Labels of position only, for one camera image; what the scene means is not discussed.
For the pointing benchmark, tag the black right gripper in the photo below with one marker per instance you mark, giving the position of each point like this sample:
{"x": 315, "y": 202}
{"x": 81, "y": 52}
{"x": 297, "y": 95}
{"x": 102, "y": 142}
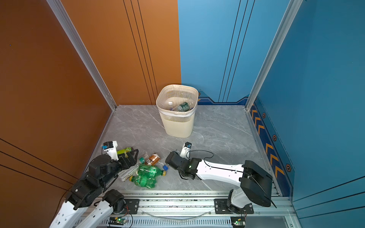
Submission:
{"x": 170, "y": 153}

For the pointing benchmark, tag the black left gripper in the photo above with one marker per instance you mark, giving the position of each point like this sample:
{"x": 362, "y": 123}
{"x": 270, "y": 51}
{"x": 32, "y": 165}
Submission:
{"x": 132, "y": 160}

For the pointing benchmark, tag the clear bottle white label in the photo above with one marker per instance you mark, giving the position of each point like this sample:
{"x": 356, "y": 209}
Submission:
{"x": 132, "y": 171}

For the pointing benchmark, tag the brown label bottle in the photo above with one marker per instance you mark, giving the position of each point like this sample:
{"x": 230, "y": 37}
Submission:
{"x": 150, "y": 160}

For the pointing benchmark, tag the green soda bottle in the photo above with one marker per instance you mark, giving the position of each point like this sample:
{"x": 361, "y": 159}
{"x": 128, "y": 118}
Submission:
{"x": 143, "y": 181}
{"x": 150, "y": 171}

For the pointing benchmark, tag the dark green label bottle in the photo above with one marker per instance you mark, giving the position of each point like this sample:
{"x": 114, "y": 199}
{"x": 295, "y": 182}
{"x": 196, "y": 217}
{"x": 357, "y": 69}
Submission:
{"x": 183, "y": 107}

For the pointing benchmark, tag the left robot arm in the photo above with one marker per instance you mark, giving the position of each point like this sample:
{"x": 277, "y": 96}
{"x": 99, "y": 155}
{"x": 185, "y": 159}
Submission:
{"x": 81, "y": 196}

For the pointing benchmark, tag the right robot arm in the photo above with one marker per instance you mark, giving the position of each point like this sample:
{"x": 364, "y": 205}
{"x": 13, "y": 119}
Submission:
{"x": 253, "y": 184}

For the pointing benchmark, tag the cream slatted waste bin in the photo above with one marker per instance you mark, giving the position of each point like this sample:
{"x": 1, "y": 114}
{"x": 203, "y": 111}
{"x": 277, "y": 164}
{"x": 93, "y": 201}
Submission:
{"x": 177, "y": 124}

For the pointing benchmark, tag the yellow green small bottle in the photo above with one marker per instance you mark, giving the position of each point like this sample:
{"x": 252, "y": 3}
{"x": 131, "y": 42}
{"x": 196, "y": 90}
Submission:
{"x": 125, "y": 150}

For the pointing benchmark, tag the left circuit board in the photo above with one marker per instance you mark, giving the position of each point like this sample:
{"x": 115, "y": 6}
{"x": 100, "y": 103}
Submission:
{"x": 117, "y": 221}

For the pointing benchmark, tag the circuit board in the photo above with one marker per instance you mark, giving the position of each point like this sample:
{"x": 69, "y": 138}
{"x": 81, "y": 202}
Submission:
{"x": 117, "y": 221}
{"x": 238, "y": 222}

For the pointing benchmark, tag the right circuit board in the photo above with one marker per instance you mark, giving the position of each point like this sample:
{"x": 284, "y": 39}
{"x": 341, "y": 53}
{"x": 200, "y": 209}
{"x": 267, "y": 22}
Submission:
{"x": 238, "y": 222}

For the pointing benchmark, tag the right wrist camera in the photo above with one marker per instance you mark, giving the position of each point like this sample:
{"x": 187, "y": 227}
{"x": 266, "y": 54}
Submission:
{"x": 185, "y": 150}

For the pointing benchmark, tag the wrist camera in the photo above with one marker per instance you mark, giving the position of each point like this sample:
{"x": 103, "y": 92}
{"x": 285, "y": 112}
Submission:
{"x": 110, "y": 148}
{"x": 185, "y": 150}

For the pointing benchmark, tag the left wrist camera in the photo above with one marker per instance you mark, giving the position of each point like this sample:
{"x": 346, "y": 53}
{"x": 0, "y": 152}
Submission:
{"x": 110, "y": 148}

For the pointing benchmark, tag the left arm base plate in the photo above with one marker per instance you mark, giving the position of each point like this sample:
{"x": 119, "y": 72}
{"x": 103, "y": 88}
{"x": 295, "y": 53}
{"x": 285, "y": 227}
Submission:
{"x": 131, "y": 205}

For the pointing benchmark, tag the aluminium rail frame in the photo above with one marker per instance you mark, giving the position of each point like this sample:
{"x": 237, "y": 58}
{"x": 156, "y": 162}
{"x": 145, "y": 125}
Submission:
{"x": 195, "y": 209}

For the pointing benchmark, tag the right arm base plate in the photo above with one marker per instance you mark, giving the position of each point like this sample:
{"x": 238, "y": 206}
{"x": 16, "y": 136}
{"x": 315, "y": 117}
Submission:
{"x": 221, "y": 207}

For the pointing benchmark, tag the left aluminium corner post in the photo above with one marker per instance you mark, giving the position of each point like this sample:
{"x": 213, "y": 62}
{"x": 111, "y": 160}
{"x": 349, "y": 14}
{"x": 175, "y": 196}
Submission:
{"x": 73, "y": 35}

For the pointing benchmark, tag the aluminium corner post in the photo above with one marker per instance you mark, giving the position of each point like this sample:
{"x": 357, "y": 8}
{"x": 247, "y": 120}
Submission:
{"x": 282, "y": 31}
{"x": 73, "y": 35}

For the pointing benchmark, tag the right aluminium corner post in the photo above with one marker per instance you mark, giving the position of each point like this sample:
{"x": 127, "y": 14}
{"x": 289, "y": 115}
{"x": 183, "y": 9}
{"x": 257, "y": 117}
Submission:
{"x": 282, "y": 31}

